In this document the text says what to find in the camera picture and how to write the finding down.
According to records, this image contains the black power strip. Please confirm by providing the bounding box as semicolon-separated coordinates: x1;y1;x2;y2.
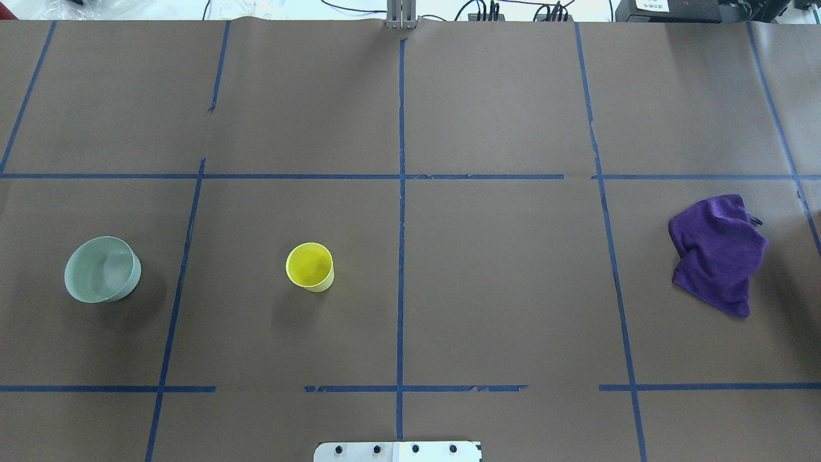
464;1;504;22

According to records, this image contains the purple cloth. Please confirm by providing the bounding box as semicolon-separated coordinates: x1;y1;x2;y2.
668;194;768;319

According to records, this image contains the light green plastic bowl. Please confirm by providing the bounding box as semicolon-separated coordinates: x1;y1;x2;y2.
63;236;142;304

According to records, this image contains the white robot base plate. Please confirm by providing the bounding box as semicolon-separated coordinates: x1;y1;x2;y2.
313;441;483;461

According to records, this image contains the black device box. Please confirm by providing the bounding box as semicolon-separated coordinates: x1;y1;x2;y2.
614;1;722;24

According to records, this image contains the aluminium frame post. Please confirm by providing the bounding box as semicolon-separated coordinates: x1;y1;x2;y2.
386;0;419;30

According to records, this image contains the yellow plastic cup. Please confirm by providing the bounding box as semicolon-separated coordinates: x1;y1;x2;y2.
285;242;335;293

